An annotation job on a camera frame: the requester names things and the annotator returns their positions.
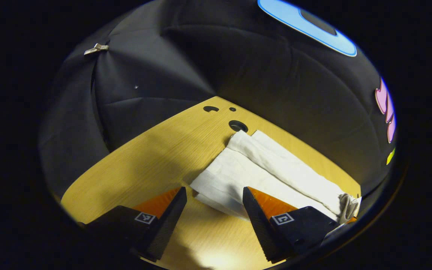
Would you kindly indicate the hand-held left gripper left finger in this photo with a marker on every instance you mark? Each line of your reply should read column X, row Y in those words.
column 169, row 225

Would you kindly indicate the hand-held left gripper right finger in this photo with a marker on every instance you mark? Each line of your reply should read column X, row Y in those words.
column 259, row 225

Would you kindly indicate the white jeans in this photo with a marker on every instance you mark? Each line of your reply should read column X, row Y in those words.
column 238, row 172

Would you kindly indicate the black backdrop cloth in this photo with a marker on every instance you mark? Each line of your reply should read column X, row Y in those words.
column 163, row 67

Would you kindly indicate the small silver clip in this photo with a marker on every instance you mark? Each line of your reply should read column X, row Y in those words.
column 96, row 48

